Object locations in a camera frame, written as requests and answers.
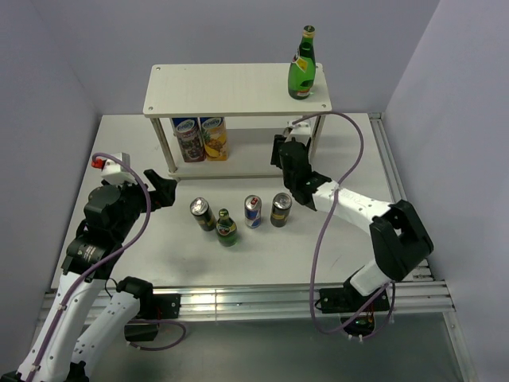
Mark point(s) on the white two-tier shelf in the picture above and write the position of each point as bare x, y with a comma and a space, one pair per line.
253, 100

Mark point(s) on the aluminium frame rail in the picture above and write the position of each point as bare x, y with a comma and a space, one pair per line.
246, 306

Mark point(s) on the black yellow soda can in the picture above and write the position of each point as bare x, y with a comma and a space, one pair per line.
202, 213

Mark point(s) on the purple grape juice carton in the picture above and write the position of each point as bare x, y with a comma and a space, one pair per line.
189, 139

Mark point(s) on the yellow pineapple juice carton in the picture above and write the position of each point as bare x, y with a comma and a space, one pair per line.
214, 135

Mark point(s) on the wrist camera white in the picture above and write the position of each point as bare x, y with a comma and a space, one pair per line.
299, 132
111, 172

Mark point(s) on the green glass bottle short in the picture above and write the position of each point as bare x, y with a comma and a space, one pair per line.
226, 229

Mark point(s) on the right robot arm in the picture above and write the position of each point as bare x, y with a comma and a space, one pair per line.
399, 239

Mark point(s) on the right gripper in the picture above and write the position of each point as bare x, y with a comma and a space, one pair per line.
275, 158

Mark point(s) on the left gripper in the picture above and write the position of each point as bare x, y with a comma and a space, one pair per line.
164, 194

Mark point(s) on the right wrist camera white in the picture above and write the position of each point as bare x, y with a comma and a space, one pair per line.
299, 132

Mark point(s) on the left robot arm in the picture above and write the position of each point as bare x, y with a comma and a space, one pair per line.
66, 349

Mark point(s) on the green glass bottle tall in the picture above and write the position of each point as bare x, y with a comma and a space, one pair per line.
302, 70

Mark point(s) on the blue silver energy can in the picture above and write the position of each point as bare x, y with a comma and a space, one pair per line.
253, 211

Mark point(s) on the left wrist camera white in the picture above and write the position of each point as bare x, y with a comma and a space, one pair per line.
111, 172

